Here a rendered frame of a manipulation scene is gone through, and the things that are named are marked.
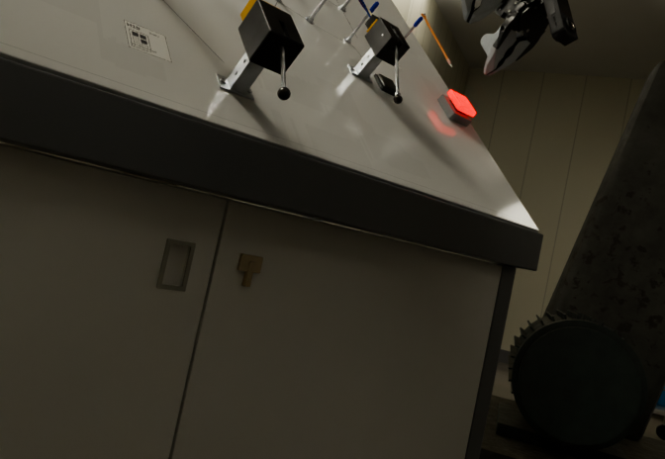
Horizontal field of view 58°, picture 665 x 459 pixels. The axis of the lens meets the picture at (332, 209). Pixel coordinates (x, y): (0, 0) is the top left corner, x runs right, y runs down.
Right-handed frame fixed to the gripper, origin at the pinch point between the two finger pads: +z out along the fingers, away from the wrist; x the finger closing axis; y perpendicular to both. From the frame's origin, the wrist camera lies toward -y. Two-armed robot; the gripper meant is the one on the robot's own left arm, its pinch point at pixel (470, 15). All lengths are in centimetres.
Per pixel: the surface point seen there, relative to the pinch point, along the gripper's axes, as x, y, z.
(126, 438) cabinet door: 5, -59, 33
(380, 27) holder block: 12.3, 4.7, 10.3
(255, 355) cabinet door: -1, -43, 31
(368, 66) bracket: 11.2, 3.0, 16.5
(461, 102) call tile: -3.6, 21.1, 23.7
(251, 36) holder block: 16.6, -28.8, 1.8
